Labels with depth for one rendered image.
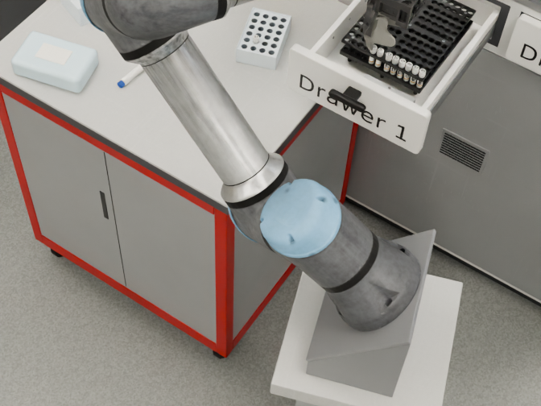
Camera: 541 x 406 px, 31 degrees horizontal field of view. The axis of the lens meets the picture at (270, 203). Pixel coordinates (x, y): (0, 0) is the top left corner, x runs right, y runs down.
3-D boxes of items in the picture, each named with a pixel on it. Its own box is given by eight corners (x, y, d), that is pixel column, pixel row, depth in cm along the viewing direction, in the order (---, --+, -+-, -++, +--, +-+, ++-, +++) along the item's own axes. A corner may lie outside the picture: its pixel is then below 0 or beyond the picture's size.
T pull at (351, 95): (362, 114, 178) (363, 109, 177) (327, 96, 180) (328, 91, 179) (373, 101, 180) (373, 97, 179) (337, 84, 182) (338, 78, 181)
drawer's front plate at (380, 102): (417, 155, 183) (427, 118, 174) (286, 87, 192) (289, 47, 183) (422, 149, 184) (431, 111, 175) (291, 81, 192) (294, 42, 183)
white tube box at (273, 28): (274, 70, 202) (275, 57, 199) (235, 61, 203) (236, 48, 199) (290, 28, 209) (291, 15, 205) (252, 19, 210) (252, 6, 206)
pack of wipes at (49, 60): (101, 63, 201) (98, 47, 197) (80, 96, 196) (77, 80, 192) (34, 43, 203) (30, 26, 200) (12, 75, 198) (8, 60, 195)
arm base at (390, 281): (409, 324, 148) (369, 288, 143) (334, 337, 158) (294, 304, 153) (429, 242, 156) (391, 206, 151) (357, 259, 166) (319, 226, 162)
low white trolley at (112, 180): (227, 379, 245) (228, 207, 182) (35, 258, 262) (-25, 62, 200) (347, 219, 273) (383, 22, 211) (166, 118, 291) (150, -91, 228)
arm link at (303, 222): (339, 299, 146) (279, 249, 140) (296, 273, 158) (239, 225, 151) (387, 234, 148) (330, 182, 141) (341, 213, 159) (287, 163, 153)
